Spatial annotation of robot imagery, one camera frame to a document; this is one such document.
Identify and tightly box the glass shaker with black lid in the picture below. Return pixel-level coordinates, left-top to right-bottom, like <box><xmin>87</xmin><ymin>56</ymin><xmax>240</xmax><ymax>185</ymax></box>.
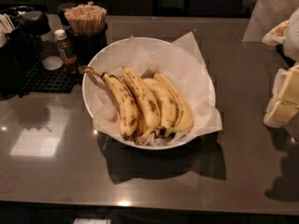
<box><xmin>21</xmin><ymin>10</ymin><xmax>64</xmax><ymax>71</ymax></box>

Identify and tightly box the white bowl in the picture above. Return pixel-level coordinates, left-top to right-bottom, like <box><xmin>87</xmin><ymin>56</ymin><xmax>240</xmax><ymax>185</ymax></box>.
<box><xmin>81</xmin><ymin>36</ymin><xmax>217</xmax><ymax>150</ymax></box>

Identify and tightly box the black stick holder cup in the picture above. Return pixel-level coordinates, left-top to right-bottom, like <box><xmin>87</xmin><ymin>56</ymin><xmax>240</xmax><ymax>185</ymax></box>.
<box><xmin>66</xmin><ymin>24</ymin><xmax>107</xmax><ymax>63</ymax></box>

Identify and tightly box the clear acrylic stand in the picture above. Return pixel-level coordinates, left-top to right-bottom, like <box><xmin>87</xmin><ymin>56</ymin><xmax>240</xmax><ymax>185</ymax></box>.
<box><xmin>243</xmin><ymin>0</ymin><xmax>299</xmax><ymax>43</ymax></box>

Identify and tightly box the white paper liner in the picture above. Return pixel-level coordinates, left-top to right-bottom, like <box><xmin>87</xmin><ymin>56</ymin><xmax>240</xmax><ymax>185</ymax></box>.
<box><xmin>92</xmin><ymin>31</ymin><xmax>223</xmax><ymax>147</ymax></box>

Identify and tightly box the spotted banana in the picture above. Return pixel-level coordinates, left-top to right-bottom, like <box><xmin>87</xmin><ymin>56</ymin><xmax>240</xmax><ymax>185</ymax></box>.
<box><xmin>121</xmin><ymin>67</ymin><xmax>161</xmax><ymax>145</ymax></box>
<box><xmin>153</xmin><ymin>73</ymin><xmax>193</xmax><ymax>137</ymax></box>
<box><xmin>144</xmin><ymin>78</ymin><xmax>177</xmax><ymax>128</ymax></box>
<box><xmin>78</xmin><ymin>65</ymin><xmax>139</xmax><ymax>140</ymax></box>

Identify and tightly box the small brown sauce bottle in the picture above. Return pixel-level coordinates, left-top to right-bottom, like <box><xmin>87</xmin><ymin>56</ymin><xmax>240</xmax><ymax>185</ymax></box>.
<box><xmin>54</xmin><ymin>29</ymin><xmax>78</xmax><ymax>76</ymax></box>

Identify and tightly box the bundle of wooden sticks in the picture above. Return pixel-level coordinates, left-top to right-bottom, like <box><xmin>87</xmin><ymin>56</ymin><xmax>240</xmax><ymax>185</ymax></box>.
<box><xmin>64</xmin><ymin>2</ymin><xmax>107</xmax><ymax>35</ymax></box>

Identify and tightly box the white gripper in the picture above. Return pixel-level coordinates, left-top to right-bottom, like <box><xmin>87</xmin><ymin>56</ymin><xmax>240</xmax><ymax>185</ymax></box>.
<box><xmin>262</xmin><ymin>8</ymin><xmax>299</xmax><ymax>128</ymax></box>

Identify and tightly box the black rubber grid mat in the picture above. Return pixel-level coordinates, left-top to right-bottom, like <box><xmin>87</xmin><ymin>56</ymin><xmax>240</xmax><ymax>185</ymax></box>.
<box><xmin>18</xmin><ymin>43</ymin><xmax>82</xmax><ymax>97</ymax></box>

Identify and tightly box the black napkin holder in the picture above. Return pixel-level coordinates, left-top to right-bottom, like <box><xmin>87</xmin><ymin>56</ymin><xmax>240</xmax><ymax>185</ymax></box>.
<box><xmin>0</xmin><ymin>6</ymin><xmax>39</xmax><ymax>100</ymax></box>

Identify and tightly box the dark jar behind sticks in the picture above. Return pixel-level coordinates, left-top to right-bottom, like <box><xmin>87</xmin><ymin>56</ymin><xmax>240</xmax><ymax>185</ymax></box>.
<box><xmin>57</xmin><ymin>3</ymin><xmax>75</xmax><ymax>26</ymax></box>

